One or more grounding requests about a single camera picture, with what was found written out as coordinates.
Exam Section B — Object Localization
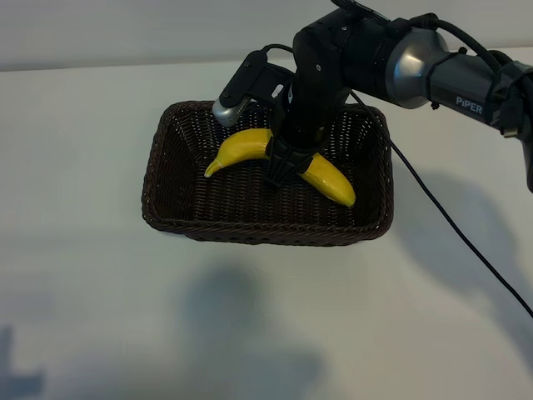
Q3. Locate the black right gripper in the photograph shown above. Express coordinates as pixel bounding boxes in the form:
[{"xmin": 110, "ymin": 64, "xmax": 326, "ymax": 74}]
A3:
[{"xmin": 264, "ymin": 61, "xmax": 351, "ymax": 189}]

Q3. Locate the yellow banana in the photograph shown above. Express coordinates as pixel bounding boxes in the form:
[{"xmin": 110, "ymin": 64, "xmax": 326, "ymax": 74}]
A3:
[{"xmin": 203, "ymin": 127, "xmax": 357, "ymax": 208}]

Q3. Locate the dark brown woven basket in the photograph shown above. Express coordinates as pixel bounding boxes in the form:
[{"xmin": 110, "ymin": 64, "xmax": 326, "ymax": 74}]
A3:
[{"xmin": 140, "ymin": 98, "xmax": 396, "ymax": 248}]

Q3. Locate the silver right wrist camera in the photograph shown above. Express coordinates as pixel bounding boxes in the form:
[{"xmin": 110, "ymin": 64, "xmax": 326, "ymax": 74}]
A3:
[{"xmin": 211, "ymin": 48, "xmax": 297, "ymax": 128}]

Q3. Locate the thin black right camera cable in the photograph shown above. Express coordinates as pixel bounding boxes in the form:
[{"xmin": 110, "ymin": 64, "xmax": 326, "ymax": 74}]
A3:
[{"xmin": 247, "ymin": 43, "xmax": 533, "ymax": 318}]

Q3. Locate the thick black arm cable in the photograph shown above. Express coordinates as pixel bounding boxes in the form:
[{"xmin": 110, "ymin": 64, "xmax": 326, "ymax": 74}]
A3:
[{"xmin": 410, "ymin": 14, "xmax": 533, "ymax": 141}]

